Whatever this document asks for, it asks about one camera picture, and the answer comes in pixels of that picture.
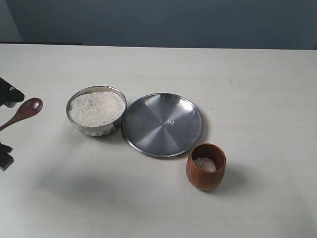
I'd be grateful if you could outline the steel bowl of rice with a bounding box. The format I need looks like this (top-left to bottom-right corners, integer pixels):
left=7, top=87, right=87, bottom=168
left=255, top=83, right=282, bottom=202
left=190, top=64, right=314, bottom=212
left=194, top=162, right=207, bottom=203
left=66, top=86, right=128, bottom=136

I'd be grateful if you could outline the brown wooden cup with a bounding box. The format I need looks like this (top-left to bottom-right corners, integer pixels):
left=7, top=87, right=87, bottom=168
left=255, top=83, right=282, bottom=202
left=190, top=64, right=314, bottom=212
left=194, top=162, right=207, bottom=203
left=186, top=143, right=226, bottom=191

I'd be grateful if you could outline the dark red wooden spoon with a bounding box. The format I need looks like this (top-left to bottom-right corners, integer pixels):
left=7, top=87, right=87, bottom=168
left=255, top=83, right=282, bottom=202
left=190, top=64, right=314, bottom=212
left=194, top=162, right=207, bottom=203
left=0, top=98, right=43, bottom=131

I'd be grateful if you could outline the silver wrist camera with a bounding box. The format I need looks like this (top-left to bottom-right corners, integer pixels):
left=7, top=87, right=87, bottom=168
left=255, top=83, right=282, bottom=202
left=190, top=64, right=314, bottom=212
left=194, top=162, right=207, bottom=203
left=0, top=95, right=16, bottom=108

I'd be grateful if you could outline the round steel plate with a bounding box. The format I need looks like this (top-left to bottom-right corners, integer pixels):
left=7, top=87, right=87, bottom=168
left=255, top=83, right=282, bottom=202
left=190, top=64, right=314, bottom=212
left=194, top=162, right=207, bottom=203
left=122, top=93, right=205, bottom=158

